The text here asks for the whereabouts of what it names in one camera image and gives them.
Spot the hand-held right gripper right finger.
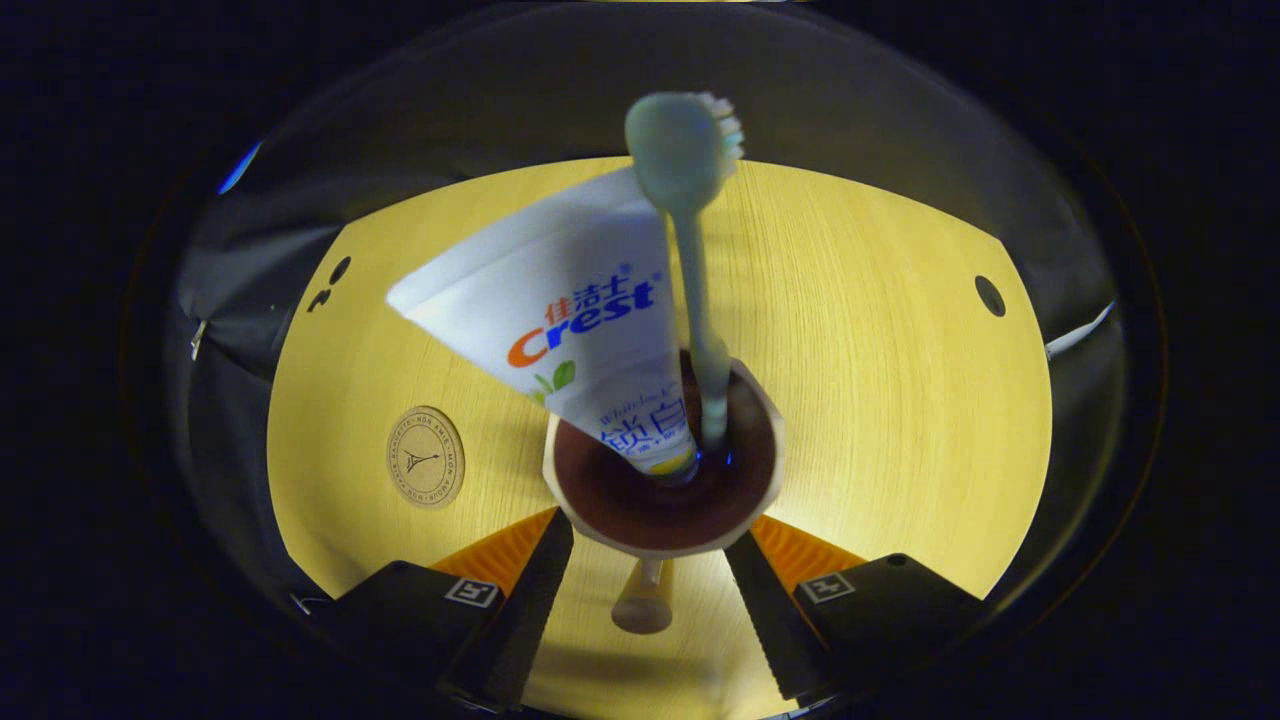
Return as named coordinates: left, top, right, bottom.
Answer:
left=722, top=515, right=986, bottom=706

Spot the beige cup with handle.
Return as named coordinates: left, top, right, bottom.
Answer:
left=542, top=350, right=787, bottom=636

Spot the pale green toothbrush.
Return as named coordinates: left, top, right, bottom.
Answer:
left=624, top=92, right=746, bottom=456

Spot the round brown coaster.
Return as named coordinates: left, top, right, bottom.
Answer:
left=386, top=405, right=466, bottom=510

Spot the white toothpaste tube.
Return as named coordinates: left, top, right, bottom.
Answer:
left=386, top=165, right=701, bottom=479

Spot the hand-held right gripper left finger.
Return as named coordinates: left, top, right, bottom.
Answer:
left=300, top=507, right=576, bottom=713

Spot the light wooden desktop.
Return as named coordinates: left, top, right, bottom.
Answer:
left=266, top=155, right=1054, bottom=720

